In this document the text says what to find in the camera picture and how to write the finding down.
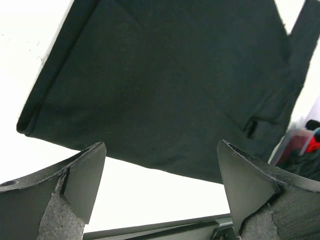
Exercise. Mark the red garment in basket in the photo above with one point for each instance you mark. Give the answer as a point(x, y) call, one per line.
point(299, 145)

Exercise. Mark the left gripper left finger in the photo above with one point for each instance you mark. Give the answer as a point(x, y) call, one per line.
point(54, 203)

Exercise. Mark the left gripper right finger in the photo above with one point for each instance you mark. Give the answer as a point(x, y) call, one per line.
point(267, 202)

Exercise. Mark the pile of black garments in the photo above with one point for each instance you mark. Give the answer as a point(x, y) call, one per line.
point(307, 165)

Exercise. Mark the black t shirt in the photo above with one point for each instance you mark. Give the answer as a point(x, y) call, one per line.
point(161, 82)

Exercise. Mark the blue plastic laundry basket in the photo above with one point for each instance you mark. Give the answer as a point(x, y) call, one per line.
point(279, 157)

